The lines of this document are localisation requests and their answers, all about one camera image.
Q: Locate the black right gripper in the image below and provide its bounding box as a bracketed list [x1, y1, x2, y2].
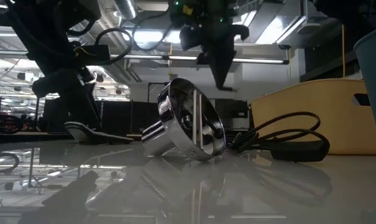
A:
[178, 23, 250, 91]

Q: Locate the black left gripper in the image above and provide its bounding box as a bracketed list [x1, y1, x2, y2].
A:
[31, 67, 102, 131]

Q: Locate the tan wooden box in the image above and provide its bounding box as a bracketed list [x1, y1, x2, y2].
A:
[249, 78, 376, 156]

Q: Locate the black and white flat object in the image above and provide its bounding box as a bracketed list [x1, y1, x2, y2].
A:
[63, 121, 135, 146]

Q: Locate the long ceiling light fixture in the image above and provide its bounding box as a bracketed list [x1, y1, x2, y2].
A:
[109, 54, 290, 65]

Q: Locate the black office partition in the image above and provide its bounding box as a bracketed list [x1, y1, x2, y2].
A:
[43, 99, 160, 135]

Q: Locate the dark monitor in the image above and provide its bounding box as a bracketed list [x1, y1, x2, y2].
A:
[214, 98, 249, 128]

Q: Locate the chrome round metal fixture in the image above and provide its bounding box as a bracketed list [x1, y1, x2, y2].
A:
[140, 77, 226, 162]

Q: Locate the black power adapter brick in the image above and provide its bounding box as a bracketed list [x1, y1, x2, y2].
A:
[270, 139, 331, 162]

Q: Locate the teal plastic bin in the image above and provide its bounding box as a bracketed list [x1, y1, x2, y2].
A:
[352, 24, 376, 153]

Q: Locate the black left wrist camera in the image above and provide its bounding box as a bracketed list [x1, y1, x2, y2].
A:
[73, 44, 111, 66]

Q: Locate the black power cord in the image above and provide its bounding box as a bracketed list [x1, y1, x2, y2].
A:
[229, 111, 331, 155]

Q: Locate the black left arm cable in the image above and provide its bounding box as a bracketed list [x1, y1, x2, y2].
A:
[66, 27, 134, 65]

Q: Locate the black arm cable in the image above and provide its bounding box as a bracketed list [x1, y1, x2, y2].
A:
[131, 9, 173, 52]
[66, 27, 134, 65]

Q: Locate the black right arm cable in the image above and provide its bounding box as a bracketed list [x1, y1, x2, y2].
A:
[131, 9, 173, 52]

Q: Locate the smooth silver ventilation duct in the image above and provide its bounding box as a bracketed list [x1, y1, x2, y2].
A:
[112, 0, 139, 21]

